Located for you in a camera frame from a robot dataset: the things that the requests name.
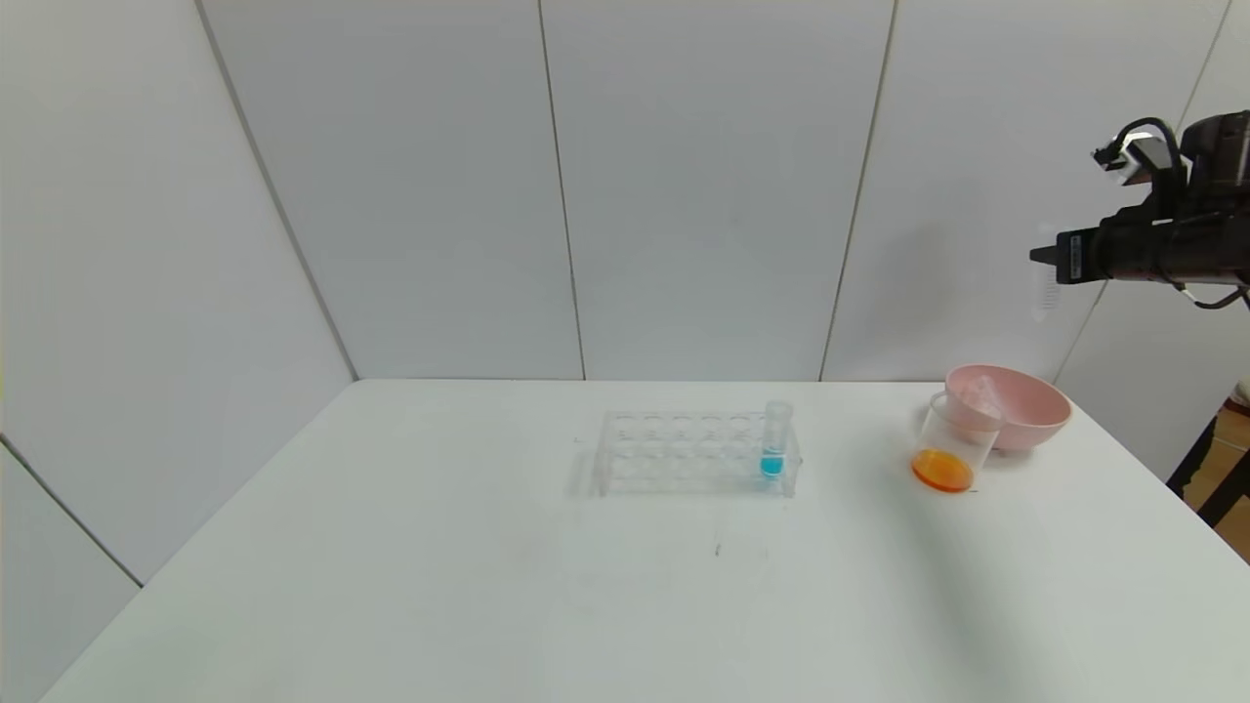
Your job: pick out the clear acrylic test tube rack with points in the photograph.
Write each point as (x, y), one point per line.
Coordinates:
(674, 459)

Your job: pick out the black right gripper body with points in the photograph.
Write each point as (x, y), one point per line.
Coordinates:
(1073, 258)

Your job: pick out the clear plastic beaker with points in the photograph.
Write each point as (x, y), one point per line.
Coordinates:
(942, 471)

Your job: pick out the black metal furniture frame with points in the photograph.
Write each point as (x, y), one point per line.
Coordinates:
(1211, 469)

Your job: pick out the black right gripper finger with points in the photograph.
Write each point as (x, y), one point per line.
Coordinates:
(1043, 256)

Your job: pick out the blue pigment test tube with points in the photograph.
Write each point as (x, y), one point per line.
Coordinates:
(771, 466)

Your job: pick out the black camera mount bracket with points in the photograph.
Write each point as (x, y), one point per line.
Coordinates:
(1167, 190)

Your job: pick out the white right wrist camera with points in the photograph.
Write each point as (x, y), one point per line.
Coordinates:
(1138, 156)

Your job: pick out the red pigment test tube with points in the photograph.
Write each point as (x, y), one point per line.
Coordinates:
(984, 395)

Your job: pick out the yellow pigment test tube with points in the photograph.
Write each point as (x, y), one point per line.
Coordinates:
(1043, 293)

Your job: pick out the pink bowl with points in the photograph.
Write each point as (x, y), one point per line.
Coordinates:
(1035, 420)

